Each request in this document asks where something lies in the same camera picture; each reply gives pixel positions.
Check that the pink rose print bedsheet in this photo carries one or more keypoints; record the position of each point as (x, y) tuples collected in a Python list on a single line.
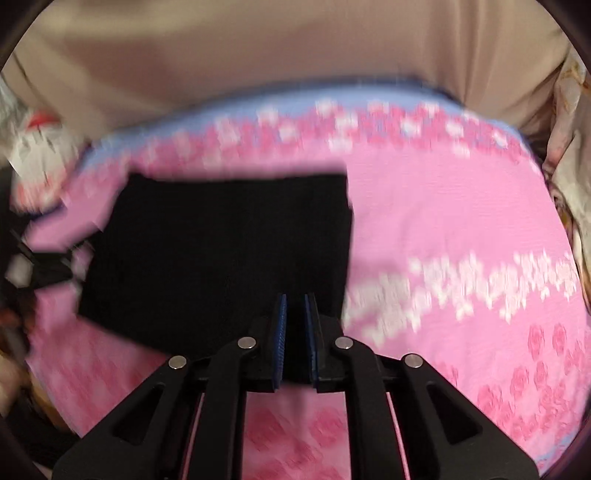
[(438, 207)]

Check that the cartoon cat print pillow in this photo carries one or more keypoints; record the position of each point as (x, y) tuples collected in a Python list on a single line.
[(44, 147)]

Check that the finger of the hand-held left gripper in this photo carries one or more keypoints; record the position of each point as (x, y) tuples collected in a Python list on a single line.
[(53, 270)]

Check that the pale floral quilt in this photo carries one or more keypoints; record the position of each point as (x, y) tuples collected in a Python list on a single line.
[(570, 175)]

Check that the beige blanket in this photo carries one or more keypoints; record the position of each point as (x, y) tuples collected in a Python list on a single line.
[(277, 46)]

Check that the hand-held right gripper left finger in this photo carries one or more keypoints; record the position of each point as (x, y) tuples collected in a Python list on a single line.
[(278, 341)]

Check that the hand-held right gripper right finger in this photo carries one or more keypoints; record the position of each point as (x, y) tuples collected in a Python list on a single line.
[(311, 341)]

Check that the black pants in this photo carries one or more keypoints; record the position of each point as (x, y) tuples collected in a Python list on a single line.
[(207, 254)]

